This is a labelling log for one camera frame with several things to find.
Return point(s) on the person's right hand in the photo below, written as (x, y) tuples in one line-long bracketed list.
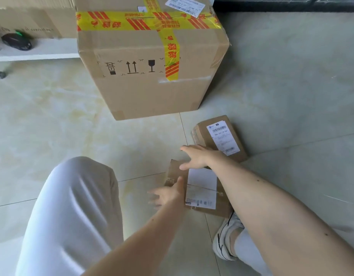
[(201, 158)]

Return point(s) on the person's left hand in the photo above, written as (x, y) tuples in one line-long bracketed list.
[(171, 195)]

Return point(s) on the person's right thumb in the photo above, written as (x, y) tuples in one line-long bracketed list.
[(186, 165)]

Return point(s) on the person's left thumb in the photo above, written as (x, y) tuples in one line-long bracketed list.
[(180, 185)]

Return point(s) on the person's right forearm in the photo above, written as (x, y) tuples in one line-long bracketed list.
[(274, 215)]

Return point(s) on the person's left forearm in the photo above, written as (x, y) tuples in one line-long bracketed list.
[(142, 241)]

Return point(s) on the small cardboard parcel wide label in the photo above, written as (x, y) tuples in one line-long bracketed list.
[(177, 172)]

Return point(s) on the small cardboard parcel narrow label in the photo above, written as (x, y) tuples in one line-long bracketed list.
[(202, 135)]

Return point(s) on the white sneaker black stripes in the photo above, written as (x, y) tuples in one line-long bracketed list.
[(224, 241)]

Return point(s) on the large cardboard box yellow tape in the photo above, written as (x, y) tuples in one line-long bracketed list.
[(142, 89)]

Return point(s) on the white trousers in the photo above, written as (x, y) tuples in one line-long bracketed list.
[(73, 212)]

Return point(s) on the white low shelf board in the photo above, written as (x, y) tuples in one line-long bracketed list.
[(50, 50)]

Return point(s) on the dark tufted furniture base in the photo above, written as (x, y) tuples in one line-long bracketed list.
[(280, 4)]

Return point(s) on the black computer mouse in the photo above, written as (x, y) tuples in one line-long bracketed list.
[(17, 41)]

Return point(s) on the plain brown cardboard boxes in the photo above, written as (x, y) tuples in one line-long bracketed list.
[(30, 21)]

